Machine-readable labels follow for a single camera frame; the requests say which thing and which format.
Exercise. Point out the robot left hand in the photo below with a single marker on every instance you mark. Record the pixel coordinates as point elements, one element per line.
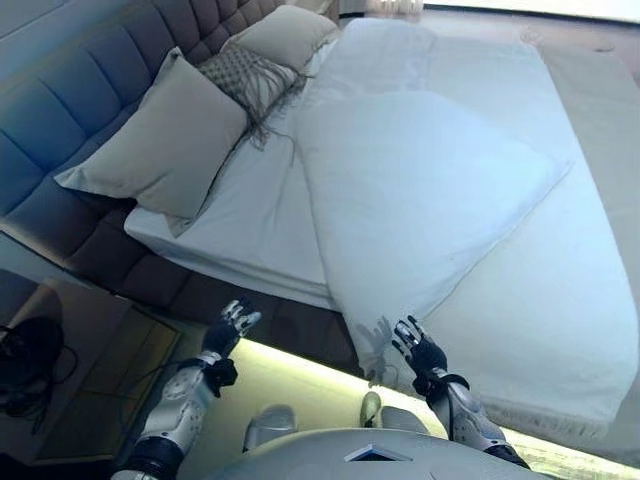
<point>220,340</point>

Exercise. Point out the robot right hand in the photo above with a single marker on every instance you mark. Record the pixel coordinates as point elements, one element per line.
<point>427,355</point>

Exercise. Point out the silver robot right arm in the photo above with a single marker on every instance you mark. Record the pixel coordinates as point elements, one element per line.
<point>470,415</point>

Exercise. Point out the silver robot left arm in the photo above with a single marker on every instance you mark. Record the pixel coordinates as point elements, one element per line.
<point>180,405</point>

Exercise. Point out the white fitted bed sheet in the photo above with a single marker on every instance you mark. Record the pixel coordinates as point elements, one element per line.
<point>250,225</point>

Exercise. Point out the silver robot right leg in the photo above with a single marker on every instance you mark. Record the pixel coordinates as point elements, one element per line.
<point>395,420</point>

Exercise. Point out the wooden nightstand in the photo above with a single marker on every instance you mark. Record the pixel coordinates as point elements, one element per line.
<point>110,360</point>

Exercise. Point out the white textured fringed blanket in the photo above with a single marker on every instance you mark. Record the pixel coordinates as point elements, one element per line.
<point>550,300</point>

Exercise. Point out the silver robot torso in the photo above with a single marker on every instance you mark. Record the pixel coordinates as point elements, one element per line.
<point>300,460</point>

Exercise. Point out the white printed fabric label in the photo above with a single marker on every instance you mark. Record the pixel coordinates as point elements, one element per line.
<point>575,452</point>

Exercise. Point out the large beige pillow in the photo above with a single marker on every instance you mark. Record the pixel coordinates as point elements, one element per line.
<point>160,150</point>

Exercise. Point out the patterned fringed grey cushion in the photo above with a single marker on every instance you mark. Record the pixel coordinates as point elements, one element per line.
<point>240,70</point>

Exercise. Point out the beige bedspread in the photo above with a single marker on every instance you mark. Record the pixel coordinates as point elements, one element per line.
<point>610,150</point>

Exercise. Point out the tufted upholstered headboard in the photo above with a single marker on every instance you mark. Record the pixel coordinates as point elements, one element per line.
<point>75,75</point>

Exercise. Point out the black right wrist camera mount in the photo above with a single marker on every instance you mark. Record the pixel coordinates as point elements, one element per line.
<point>425,385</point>

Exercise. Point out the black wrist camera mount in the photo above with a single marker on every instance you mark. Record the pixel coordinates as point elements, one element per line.
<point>425,385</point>
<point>222,377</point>

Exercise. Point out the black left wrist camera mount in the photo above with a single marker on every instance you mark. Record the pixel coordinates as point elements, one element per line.
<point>222,377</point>

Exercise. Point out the brown tufted bed frame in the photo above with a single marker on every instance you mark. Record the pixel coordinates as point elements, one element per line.
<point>150,270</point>

